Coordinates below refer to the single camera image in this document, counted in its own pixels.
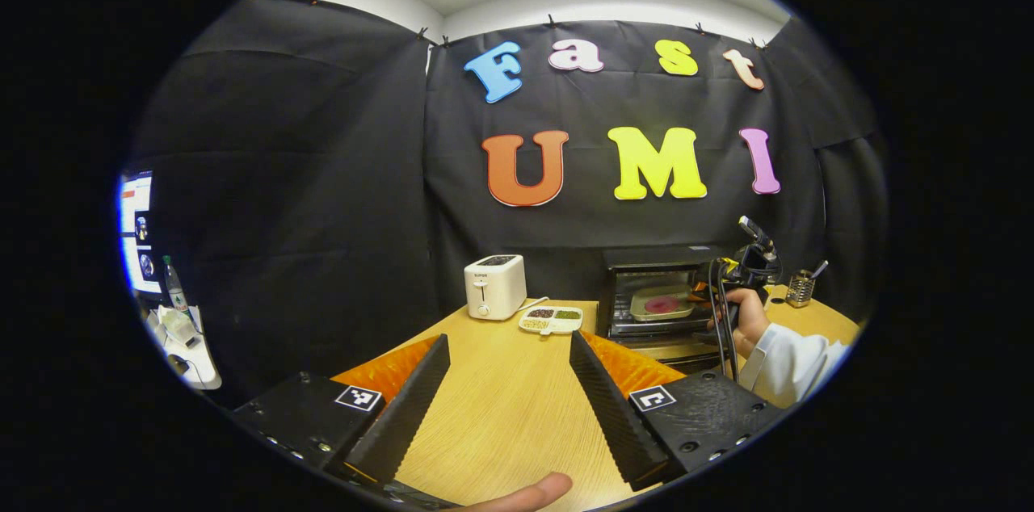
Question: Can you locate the white side desk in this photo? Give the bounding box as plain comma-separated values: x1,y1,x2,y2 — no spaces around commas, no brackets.
145,306,221,392

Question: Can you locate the black cable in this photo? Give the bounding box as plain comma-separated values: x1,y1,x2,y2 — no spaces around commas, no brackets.
708,260,741,384

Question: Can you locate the glass jar with spoon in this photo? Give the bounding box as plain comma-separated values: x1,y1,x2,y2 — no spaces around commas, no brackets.
785,260,829,308

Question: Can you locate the black electric oven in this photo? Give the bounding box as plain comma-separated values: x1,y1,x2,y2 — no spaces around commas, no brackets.
602,246,738,373

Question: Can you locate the plate of pink meat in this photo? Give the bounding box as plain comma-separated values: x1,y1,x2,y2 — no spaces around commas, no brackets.
630,286,697,322

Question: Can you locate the white toaster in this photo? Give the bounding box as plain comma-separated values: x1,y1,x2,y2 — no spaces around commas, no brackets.
464,255,528,321

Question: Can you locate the divided snack tray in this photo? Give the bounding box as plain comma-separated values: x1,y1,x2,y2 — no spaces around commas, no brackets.
519,306,584,335

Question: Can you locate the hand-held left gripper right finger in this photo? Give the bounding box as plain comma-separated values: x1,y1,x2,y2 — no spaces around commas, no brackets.
570,330,784,491

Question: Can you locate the green capped plastic bottle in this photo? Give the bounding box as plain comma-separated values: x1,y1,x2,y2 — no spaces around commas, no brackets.
162,255,189,313

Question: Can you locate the computer monitor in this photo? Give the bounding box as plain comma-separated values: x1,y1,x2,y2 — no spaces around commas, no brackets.
120,171,162,296

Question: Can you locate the black backdrop cloth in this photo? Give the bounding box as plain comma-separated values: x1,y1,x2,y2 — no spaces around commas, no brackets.
129,0,889,408

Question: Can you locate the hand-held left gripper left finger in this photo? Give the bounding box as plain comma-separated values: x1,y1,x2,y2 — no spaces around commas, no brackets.
234,334,451,487

